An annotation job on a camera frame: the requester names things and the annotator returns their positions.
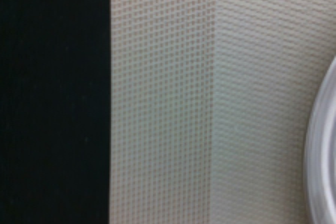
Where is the round silver metal plate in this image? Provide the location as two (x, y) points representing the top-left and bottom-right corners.
(305, 57), (336, 224)

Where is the beige woven placemat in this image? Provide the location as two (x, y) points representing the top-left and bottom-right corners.
(109, 0), (336, 224)

